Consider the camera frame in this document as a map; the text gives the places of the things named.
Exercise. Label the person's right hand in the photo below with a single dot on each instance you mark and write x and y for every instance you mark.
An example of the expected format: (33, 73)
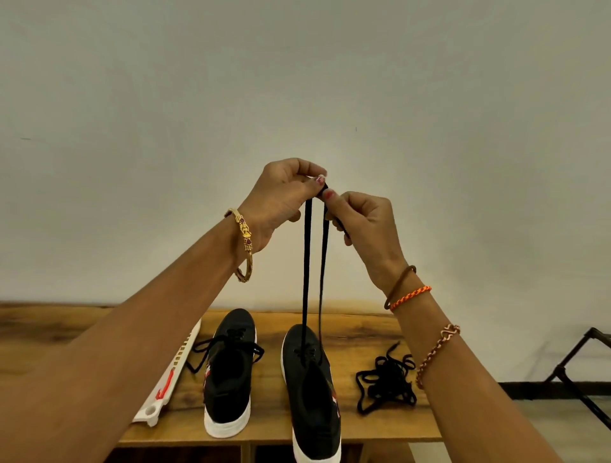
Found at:
(372, 229)

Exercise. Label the person's left hand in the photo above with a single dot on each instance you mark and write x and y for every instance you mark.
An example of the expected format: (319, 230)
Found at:
(282, 196)

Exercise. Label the black sneaker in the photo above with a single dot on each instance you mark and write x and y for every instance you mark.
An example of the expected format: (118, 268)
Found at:
(229, 382)
(313, 401)

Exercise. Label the person's left forearm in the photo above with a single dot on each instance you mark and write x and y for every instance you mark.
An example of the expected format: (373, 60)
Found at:
(105, 372)

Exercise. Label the person's right forearm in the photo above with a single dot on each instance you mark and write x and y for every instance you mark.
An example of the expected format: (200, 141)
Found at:
(477, 382)

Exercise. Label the white plastic lattice basket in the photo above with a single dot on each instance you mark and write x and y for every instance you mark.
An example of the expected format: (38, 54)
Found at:
(167, 382)

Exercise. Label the black tripod stand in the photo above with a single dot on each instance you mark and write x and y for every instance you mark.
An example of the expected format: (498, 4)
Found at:
(582, 367)

